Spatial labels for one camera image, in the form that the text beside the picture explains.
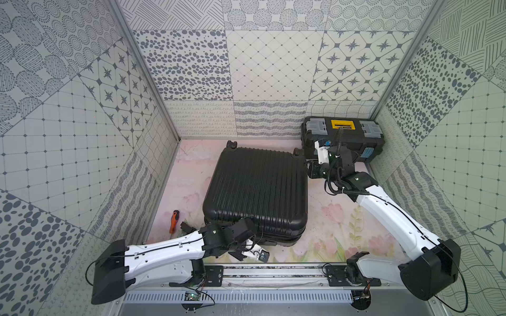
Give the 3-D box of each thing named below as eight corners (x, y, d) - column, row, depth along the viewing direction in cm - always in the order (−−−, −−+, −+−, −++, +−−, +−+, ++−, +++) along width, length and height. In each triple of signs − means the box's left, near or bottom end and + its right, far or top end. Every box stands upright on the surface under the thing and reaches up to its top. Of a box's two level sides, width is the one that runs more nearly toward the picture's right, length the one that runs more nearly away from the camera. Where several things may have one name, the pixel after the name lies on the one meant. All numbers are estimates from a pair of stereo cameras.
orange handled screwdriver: (167, 239, 85) (165, 237, 83) (175, 211, 93) (174, 209, 91) (172, 239, 85) (170, 237, 83) (180, 211, 93) (178, 209, 91)
